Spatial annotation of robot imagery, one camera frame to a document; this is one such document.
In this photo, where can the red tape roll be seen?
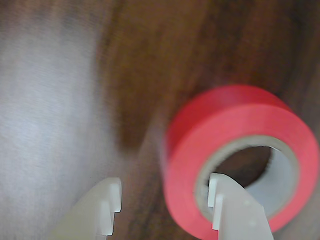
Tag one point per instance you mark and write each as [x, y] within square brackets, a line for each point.
[217, 117]

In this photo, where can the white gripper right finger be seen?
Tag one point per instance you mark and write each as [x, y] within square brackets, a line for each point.
[237, 215]

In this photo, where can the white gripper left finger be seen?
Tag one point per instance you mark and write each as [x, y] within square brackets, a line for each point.
[86, 215]

